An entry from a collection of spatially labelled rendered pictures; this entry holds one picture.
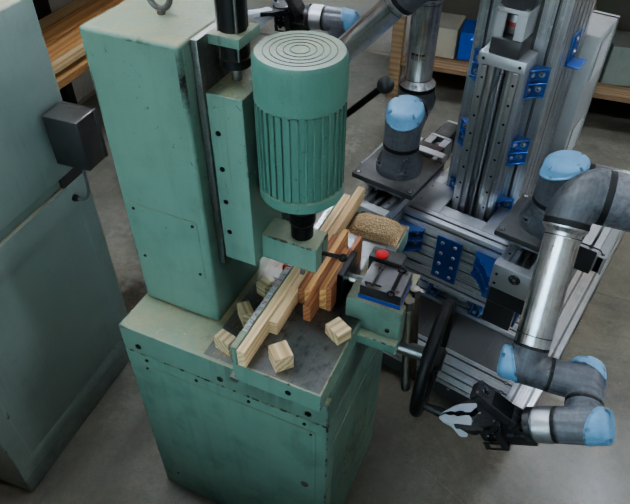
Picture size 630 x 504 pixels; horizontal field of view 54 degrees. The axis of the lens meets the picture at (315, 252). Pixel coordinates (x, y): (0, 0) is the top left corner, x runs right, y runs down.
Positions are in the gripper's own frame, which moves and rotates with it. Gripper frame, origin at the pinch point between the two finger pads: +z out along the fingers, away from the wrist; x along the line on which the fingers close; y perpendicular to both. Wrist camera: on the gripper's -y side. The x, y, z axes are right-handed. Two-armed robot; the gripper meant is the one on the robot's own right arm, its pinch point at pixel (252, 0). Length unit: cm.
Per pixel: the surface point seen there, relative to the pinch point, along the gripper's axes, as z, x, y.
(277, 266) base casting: -37, -74, 34
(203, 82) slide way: -34, -85, -32
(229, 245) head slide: -35, -91, 7
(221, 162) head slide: -36, -88, -15
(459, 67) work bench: -46, 172, 123
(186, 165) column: -30, -91, -16
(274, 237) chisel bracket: -45, -87, 5
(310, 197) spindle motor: -55, -89, -12
